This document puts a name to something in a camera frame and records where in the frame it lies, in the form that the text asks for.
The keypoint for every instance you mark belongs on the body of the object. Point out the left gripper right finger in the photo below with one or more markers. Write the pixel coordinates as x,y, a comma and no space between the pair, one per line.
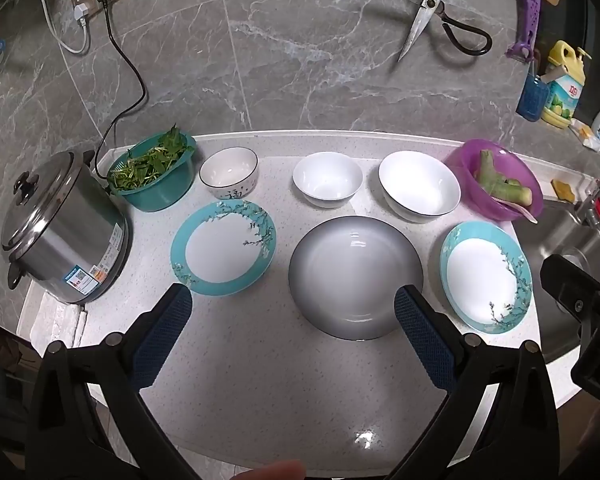
425,328

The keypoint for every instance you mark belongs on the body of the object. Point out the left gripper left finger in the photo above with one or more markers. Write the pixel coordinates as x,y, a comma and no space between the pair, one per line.
154,333

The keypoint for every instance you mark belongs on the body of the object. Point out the teal floral plate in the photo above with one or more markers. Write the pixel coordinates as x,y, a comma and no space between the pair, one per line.
486,277
223,248

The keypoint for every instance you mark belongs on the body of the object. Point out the grey gradient plate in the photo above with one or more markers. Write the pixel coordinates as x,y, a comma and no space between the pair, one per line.
344,274

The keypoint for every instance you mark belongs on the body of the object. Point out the large white bowl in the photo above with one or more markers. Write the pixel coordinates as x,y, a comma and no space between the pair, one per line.
418,187

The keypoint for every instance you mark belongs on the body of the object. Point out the floral patterned small bowl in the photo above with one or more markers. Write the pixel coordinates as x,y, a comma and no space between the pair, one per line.
230,174

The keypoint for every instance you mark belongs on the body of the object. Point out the small white bowl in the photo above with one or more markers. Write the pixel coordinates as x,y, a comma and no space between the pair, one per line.
327,180

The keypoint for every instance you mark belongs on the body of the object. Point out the kitchen scissors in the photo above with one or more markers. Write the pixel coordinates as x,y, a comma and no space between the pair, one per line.
426,10

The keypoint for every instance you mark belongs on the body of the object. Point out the person's hand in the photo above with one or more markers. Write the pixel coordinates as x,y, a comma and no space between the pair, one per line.
284,470

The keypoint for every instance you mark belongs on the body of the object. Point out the chrome faucet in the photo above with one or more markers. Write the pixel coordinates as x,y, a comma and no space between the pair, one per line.
597,194

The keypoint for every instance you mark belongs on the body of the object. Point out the white spoon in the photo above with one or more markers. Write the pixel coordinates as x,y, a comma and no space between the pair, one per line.
520,209

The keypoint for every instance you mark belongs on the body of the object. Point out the white folded cloth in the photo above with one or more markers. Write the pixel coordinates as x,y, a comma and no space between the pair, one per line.
57,321

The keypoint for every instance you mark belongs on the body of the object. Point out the yellow sponge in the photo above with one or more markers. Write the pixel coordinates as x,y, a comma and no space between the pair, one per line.
563,191

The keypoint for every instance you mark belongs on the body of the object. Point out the peeled green stem vegetable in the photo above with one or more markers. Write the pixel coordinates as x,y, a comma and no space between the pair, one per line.
498,185

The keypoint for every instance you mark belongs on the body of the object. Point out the steel rice cooker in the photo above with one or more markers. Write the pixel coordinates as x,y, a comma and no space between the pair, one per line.
63,231

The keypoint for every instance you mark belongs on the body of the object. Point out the purple plastic bowl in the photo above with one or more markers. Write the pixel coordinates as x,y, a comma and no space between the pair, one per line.
464,162

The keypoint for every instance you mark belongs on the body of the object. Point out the green colander basket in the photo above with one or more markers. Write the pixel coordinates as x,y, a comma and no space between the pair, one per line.
166,191

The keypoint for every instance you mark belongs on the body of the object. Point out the leafy green vegetables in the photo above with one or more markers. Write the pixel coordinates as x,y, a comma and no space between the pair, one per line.
139,171

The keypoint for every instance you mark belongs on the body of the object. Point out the blue utensil cup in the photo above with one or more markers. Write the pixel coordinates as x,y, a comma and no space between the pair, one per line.
533,95

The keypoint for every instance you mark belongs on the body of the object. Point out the yellow detergent bottle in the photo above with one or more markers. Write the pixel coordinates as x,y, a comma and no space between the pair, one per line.
565,80

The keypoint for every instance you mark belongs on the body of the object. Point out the purple hanging tool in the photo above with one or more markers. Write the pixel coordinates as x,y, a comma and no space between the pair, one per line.
528,12

